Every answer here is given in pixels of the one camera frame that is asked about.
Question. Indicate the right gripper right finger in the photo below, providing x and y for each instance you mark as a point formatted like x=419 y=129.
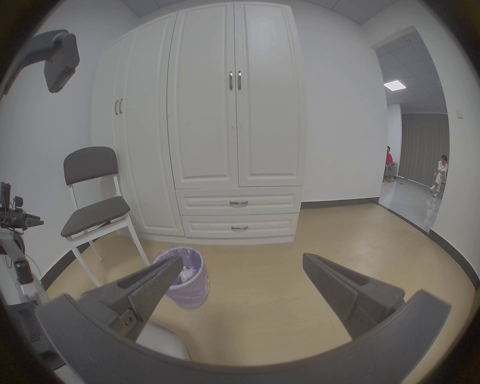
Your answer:
x=337 y=288

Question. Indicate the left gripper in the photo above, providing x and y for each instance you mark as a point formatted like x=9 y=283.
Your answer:
x=13 y=220

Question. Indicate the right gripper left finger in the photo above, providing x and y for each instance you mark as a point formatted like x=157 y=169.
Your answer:
x=150 y=288

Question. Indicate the white paper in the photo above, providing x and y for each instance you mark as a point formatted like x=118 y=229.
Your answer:
x=189 y=275

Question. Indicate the purple plastic bag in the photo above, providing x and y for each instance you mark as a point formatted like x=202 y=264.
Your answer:
x=195 y=288

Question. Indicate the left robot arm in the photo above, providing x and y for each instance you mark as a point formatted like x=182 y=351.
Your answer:
x=23 y=272

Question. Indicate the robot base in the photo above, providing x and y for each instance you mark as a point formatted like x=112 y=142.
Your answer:
x=161 y=341

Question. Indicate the white trash bin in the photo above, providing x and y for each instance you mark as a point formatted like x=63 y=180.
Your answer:
x=187 y=302

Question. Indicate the white chair with grey seat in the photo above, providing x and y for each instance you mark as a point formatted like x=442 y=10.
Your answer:
x=90 y=165

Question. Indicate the person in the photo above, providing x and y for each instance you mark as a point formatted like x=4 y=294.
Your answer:
x=389 y=161
x=441 y=168

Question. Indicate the grey curtain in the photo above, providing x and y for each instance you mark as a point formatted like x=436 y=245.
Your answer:
x=420 y=142

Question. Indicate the white wardrobe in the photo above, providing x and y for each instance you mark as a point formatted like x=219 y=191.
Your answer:
x=206 y=112

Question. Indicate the square ceiling lamp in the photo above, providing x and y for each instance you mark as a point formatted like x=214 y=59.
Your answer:
x=395 y=85

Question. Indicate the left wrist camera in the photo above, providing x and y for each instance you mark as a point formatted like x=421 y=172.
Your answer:
x=5 y=195

